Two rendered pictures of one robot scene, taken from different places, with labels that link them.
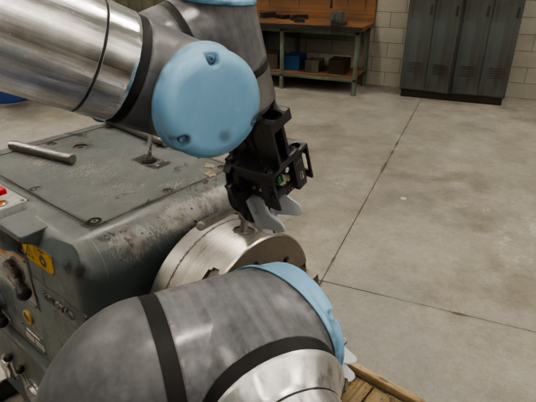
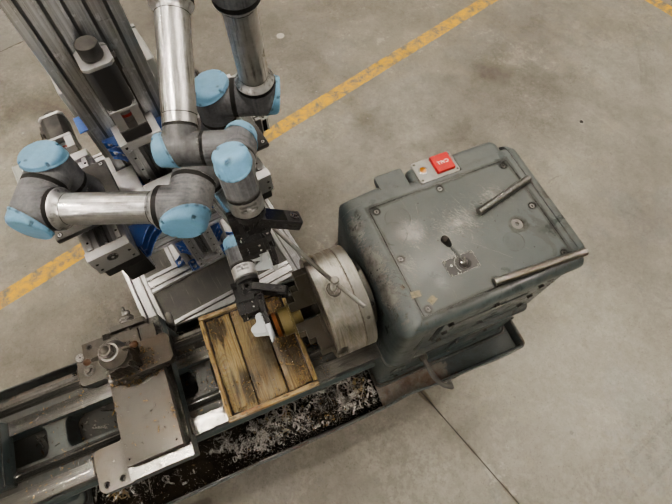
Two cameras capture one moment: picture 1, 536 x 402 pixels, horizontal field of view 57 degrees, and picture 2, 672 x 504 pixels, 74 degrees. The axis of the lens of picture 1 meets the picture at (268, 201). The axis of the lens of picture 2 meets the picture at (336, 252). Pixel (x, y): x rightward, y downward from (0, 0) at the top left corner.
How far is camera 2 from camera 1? 1.22 m
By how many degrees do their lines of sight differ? 77
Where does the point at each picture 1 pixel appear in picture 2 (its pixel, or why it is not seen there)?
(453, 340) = not seen: outside the picture
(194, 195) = (388, 274)
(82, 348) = not seen: hidden behind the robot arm
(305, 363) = (147, 201)
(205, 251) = (328, 263)
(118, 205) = (391, 226)
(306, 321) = (162, 211)
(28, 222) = (391, 181)
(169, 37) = (165, 131)
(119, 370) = not seen: hidden behind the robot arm
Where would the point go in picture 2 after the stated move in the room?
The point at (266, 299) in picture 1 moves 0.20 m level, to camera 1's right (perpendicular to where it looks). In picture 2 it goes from (171, 200) to (118, 265)
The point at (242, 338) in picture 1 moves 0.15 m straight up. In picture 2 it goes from (163, 189) to (140, 151)
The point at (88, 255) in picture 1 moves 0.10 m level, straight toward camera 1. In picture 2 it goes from (346, 206) to (312, 204)
